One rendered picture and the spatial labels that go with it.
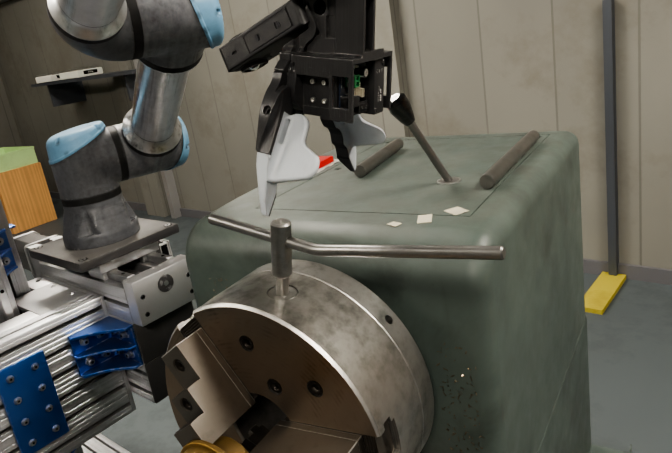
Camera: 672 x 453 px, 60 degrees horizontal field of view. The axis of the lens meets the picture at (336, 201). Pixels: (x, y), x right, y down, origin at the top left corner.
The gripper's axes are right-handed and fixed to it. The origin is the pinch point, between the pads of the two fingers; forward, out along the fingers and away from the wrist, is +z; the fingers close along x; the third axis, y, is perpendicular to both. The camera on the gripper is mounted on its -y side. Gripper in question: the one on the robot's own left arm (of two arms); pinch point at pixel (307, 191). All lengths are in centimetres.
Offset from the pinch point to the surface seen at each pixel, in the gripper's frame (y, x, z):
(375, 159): -15.4, 42.4, 10.6
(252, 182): -273, 305, 144
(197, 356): -10.0, -7.5, 19.0
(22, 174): -547, 263, 176
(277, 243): -3.1, -1.2, 6.1
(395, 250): 10.2, -0.5, 3.6
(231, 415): -4.8, -8.2, 24.2
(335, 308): 2.2, 1.7, 13.7
